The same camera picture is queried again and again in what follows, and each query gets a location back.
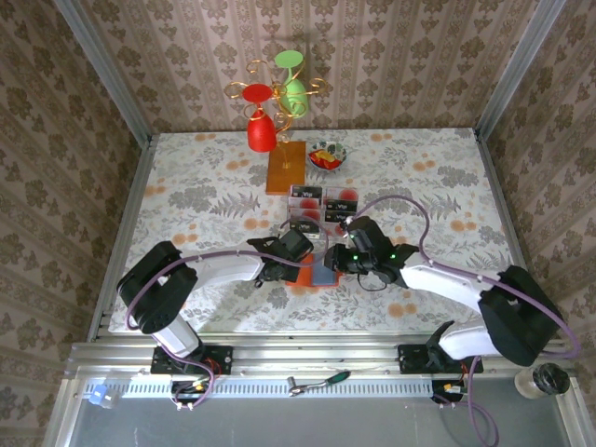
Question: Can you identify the red yellow snack packet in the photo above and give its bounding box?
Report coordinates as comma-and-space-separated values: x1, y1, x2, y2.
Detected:
310, 149, 342, 170

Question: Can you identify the aluminium mounting rail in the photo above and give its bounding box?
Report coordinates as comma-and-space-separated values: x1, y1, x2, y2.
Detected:
64, 332, 581, 379

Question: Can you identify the aluminium side rail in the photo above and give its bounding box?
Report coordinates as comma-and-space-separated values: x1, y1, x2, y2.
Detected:
88, 134, 157, 339
473, 129, 536, 280

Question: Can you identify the clear acrylic card stand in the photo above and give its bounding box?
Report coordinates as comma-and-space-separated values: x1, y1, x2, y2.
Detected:
287, 183, 360, 236

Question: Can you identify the thin black cable loop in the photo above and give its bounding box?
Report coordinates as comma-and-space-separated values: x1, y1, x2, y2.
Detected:
356, 272, 390, 292

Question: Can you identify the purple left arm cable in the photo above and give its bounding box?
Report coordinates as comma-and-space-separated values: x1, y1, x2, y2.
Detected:
126, 216, 325, 330

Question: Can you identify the gold wire rack wooden base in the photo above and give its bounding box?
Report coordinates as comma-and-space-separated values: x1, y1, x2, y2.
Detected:
224, 59, 331, 196

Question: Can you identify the green wine glass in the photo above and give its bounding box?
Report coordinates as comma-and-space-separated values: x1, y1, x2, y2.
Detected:
273, 49, 309, 117

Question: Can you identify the long purple base cable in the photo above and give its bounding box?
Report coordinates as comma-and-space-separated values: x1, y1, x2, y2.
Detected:
467, 356, 502, 443

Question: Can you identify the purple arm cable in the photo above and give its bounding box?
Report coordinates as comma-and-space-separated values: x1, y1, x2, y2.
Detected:
126, 216, 325, 330
344, 195, 582, 359

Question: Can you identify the aluminium frame post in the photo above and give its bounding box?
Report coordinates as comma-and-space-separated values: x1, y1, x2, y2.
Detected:
474, 0, 568, 137
52, 0, 155, 146

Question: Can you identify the orange card holder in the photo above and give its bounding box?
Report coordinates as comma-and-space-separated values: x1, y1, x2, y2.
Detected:
284, 253, 342, 288

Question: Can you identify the black power connector board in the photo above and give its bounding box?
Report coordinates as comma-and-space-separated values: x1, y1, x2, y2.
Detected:
170, 379, 210, 405
431, 379, 469, 405

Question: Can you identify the clear jar black lid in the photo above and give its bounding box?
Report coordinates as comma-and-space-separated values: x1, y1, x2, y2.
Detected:
514, 361, 572, 400

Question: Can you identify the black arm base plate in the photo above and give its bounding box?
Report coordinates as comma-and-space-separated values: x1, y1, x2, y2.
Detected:
151, 345, 234, 376
398, 344, 484, 375

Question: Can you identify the short purple base cable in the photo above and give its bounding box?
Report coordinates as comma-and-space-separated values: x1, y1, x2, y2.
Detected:
169, 362, 216, 412

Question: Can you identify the floral tablecloth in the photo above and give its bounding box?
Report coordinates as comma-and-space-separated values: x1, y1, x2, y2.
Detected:
109, 128, 536, 335

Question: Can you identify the red wine glass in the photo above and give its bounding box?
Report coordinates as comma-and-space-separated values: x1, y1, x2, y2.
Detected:
241, 83, 277, 154

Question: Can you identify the ratchet wrench green handle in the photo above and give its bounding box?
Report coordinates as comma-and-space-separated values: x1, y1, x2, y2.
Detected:
287, 370, 353, 398

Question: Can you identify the grey slotted cable duct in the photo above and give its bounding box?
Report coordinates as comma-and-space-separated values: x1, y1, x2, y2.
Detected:
83, 374, 437, 400

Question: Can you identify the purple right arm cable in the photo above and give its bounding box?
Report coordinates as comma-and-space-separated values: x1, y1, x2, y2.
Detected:
344, 195, 582, 359

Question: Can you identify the blue white plastic connector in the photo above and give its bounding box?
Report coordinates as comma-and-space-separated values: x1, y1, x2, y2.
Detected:
86, 384, 120, 411

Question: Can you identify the grey metal tray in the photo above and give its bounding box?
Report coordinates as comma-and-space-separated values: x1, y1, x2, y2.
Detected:
44, 376, 590, 447

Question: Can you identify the small patterned bowl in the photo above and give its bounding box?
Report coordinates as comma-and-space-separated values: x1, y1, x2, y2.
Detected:
307, 141, 349, 171

